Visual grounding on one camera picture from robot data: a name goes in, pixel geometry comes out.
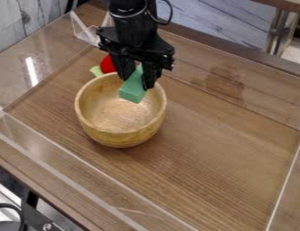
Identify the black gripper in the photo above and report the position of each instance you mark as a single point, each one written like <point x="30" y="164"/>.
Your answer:
<point x="150" y="50"/>

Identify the green rectangular stick block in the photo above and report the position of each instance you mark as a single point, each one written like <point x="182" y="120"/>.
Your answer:
<point x="132" y="90"/>

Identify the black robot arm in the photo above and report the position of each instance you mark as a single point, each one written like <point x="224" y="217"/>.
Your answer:
<point x="134" y="16"/>

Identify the brown wooden bowl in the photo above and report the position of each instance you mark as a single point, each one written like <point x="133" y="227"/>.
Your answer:
<point x="116" y="122"/>

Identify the red fuzzy ball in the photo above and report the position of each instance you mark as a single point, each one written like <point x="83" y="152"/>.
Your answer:
<point x="108" y="65"/>

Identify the small light green block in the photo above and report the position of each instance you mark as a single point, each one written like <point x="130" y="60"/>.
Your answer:
<point x="96" y="70"/>

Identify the clear acrylic corner bracket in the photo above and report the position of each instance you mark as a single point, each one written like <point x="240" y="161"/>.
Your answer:
<point x="86" y="33"/>

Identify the metal table frame background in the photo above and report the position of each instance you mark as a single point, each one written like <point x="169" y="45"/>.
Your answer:
<point x="287" y="21"/>

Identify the clear acrylic front wall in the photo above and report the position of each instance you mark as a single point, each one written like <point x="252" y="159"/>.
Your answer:
<point x="98" y="202"/>

